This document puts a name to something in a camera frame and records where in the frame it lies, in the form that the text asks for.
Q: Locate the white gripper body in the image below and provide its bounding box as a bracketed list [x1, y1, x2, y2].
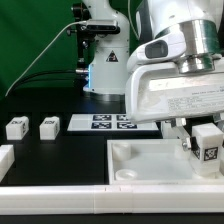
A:
[125, 59, 224, 123]

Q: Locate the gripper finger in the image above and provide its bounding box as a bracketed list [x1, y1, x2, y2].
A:
[213, 112, 224, 133]
[171, 118, 191, 158]

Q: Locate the white square tabletop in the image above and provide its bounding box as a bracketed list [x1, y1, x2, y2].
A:
[107, 139, 224, 185]

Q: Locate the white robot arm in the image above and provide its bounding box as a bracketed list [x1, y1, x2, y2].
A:
[83, 0, 224, 150]

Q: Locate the white front obstacle bar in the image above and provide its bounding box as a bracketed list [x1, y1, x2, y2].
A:
[0, 185, 224, 215]

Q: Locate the white obstacle bar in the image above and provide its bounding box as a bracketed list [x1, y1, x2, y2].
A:
[0, 145, 15, 182]
[0, 185, 224, 215]

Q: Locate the white left obstacle bar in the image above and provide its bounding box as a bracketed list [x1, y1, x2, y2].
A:
[0, 145, 15, 182]

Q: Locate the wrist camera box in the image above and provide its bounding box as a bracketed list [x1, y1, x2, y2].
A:
[127, 31, 186, 72]

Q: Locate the white marker base plate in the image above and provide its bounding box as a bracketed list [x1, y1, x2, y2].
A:
[68, 114, 158, 131]

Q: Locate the grey camera on mount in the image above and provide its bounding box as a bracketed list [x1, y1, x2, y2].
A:
[81, 19, 120, 34]

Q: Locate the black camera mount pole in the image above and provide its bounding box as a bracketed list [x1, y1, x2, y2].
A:
[66, 3, 90, 88]

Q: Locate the black cable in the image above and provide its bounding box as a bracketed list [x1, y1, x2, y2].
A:
[13, 69, 84, 90]

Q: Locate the white cable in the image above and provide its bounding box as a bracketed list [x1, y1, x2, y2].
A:
[4, 21, 88, 98]

